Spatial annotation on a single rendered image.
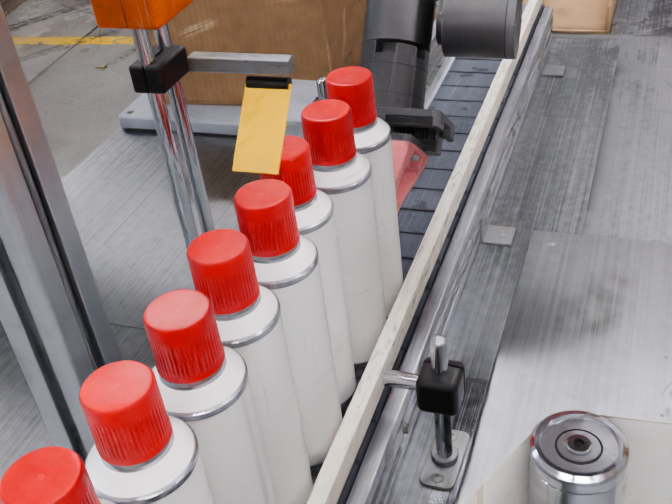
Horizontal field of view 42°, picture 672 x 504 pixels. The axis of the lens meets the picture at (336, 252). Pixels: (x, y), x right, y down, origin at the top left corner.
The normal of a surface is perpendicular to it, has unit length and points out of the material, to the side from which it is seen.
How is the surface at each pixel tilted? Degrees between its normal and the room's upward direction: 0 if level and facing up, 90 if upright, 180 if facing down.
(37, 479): 3
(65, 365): 90
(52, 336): 90
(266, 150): 47
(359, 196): 90
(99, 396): 2
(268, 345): 90
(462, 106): 0
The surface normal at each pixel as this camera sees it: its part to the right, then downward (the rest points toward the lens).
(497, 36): -0.28, 0.55
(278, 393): 0.78, 0.29
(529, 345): -0.11, -0.81
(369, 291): 0.58, 0.42
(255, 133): -0.31, -0.13
